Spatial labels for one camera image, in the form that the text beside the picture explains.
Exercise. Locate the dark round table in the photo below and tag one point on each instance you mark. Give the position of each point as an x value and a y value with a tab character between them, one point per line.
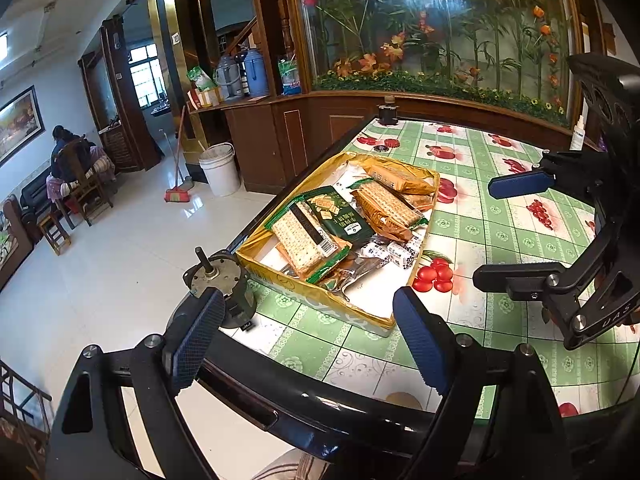
300	410

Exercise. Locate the dark green cracker packet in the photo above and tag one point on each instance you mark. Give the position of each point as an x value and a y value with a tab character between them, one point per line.
340	212

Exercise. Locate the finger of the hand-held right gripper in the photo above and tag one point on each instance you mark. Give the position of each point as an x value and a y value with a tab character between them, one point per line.
520	275
520	184

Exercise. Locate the orange cracker packet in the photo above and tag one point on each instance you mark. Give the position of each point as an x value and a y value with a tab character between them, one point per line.
385	207

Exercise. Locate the dark wooden frame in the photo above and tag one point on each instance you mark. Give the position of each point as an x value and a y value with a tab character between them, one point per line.
20	385

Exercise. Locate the red green broom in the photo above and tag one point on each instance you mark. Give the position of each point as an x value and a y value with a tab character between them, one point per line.
178	194

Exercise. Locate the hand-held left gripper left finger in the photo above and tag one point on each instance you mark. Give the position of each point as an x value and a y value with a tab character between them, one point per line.
195	340

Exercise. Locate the white yellow carton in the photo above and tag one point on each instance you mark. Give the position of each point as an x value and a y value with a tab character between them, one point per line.
205	98

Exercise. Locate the small dark round lid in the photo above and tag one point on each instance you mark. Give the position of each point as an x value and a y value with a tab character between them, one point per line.
382	148

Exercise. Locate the wooden chair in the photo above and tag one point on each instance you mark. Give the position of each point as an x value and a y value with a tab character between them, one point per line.
75	160

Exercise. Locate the small black object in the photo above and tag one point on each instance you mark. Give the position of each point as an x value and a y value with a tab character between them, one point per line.
387	112

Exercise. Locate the glass panel with artificial flowers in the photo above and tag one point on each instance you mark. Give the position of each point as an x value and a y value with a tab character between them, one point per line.
425	25

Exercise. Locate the yellow cracker packet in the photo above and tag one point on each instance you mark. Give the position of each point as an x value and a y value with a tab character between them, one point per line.
400	175

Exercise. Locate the dark glass bottle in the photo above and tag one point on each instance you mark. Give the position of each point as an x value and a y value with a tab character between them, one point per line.
245	80

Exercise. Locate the water bottle with green label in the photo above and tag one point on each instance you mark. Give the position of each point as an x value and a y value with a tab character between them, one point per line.
290	77

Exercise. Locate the grey gear motor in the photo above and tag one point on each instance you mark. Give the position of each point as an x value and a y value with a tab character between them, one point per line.
215	275

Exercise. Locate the yellow cardboard box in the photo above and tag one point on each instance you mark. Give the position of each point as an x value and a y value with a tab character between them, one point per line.
320	297

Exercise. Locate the black white patterned candy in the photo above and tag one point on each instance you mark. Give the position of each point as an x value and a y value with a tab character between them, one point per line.
415	243
400	253
373	250

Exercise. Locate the brown sofa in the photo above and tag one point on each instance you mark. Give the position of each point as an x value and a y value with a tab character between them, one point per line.
7	250

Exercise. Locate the small wooden stool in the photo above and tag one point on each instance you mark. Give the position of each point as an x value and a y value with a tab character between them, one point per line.
52	220

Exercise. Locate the white spray bottle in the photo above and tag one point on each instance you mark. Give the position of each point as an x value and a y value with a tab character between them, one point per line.
577	135

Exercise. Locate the framed wall picture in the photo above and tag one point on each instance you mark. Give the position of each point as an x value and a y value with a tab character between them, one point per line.
17	122

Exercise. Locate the blue thermos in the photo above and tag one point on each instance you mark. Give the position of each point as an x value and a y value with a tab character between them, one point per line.
256	75

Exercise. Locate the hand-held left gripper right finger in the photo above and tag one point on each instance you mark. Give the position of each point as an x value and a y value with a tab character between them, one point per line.
425	340

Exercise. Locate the grey thermos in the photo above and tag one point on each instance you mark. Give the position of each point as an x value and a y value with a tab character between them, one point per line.
228	77

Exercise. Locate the barred window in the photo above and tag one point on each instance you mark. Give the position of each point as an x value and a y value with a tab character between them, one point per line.
145	75

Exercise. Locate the wooden partition cabinet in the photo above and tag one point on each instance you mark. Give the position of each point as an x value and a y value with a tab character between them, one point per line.
260	135

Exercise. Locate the white plastic bucket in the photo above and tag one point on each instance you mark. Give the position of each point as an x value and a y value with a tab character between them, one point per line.
220	172

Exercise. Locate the black sofa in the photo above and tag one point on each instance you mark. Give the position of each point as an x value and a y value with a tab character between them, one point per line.
32	195

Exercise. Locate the clear green-edged cracker packet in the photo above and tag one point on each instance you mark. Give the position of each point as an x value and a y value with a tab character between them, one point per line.
300	240
336	272

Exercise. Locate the green white bag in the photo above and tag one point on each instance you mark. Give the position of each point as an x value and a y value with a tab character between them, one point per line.
200	79

